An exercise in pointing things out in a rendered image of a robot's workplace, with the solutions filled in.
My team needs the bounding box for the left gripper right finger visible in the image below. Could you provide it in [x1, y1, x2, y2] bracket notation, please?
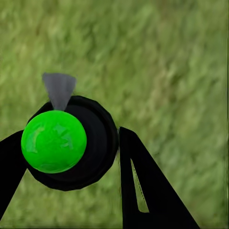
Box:
[118, 127, 200, 229]

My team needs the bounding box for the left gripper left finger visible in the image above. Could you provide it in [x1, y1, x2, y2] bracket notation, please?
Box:
[0, 130, 27, 221]

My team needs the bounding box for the pesticide atomizer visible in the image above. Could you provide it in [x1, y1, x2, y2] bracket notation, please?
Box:
[21, 73, 120, 192]

